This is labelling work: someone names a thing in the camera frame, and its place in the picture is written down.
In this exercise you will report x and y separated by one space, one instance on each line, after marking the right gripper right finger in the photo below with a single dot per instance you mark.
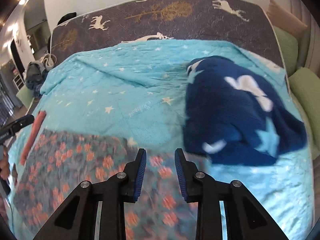
190 189

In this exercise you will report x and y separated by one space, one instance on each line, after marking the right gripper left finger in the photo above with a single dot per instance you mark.
135 174

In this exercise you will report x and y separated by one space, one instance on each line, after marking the floral teal garment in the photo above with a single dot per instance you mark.
59 161

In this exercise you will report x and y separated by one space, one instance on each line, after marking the pile of dark clothes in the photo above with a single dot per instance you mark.
35 77

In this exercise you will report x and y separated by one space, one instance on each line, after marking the person's left hand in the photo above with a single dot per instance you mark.
4 164

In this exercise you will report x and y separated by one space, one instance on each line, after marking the folded coral pink garment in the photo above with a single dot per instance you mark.
32 136

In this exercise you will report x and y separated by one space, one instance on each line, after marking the green pillow at bedside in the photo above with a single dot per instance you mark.
25 95

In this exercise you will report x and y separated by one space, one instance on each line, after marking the navy star fleece garment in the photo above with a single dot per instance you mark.
236 117

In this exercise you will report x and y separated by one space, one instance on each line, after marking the light blue star quilt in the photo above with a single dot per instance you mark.
137 90

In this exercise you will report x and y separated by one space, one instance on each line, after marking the grey deer pattern mattress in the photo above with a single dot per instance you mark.
242 23

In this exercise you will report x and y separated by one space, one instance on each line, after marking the beige cushion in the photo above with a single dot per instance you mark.
285 20

